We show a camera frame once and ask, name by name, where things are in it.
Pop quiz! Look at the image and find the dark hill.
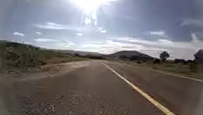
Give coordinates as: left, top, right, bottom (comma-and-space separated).
103, 48, 157, 62

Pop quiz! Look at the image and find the tree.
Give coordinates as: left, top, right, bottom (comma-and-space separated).
158, 51, 171, 63
192, 48, 203, 65

